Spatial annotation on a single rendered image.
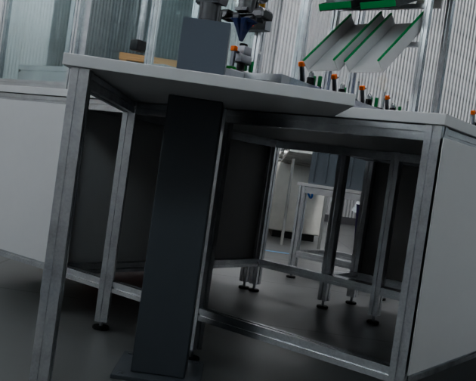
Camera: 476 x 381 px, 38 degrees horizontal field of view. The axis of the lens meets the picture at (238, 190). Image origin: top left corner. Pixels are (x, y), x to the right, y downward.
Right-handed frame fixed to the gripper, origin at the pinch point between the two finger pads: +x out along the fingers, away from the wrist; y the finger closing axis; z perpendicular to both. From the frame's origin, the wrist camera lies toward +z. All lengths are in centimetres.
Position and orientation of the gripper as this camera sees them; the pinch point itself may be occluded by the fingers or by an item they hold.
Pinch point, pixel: (242, 30)
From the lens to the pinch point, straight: 235.3
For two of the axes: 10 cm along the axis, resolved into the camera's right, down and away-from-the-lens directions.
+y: -7.9, -1.3, 6.0
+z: 5.9, 1.0, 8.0
